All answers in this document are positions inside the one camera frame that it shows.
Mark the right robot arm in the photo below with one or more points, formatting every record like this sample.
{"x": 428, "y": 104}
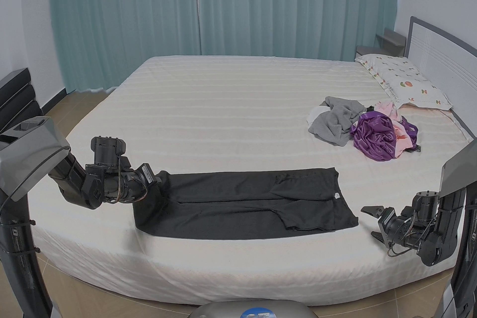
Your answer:
{"x": 451, "y": 219}

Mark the black T-shirt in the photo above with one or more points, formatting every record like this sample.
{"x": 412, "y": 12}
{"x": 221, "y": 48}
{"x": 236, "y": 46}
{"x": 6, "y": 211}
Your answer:
{"x": 242, "y": 208}

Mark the bed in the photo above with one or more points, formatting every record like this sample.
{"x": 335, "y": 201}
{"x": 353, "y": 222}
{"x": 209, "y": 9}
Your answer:
{"x": 223, "y": 104}

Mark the black chest of drawers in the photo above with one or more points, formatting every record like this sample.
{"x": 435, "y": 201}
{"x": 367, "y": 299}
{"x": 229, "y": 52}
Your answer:
{"x": 16, "y": 96}

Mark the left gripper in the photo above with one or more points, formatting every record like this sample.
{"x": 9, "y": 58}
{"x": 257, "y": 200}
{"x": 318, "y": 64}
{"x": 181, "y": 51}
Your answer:
{"x": 149, "y": 178}

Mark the small black garment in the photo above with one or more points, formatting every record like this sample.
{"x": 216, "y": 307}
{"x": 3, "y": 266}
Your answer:
{"x": 414, "y": 148}

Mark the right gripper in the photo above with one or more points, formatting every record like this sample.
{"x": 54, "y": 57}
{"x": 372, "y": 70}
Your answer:
{"x": 390, "y": 227}

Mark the white garment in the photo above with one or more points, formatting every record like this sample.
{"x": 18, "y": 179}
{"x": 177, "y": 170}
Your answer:
{"x": 315, "y": 114}

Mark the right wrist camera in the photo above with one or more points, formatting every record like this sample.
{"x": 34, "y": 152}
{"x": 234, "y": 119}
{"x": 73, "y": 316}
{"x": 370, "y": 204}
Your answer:
{"x": 407, "y": 214}

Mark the grey garment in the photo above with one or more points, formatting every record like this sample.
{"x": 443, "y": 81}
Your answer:
{"x": 331, "y": 122}

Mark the purple satin garment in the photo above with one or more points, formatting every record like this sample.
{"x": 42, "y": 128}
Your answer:
{"x": 372, "y": 137}

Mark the dark purple garment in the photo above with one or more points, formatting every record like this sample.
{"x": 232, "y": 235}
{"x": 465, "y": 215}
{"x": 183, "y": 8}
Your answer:
{"x": 410, "y": 130}

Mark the grey bedside table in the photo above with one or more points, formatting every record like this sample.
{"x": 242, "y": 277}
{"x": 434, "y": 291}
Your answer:
{"x": 384, "y": 44}

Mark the white printed pillow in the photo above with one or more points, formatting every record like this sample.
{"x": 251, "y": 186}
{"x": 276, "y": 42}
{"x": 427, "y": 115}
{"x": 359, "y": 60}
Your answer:
{"x": 404, "y": 80}

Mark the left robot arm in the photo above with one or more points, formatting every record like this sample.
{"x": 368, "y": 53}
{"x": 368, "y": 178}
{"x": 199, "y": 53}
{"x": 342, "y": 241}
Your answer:
{"x": 29, "y": 160}

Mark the pink garment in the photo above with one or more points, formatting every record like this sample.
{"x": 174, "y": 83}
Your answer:
{"x": 400, "y": 134}

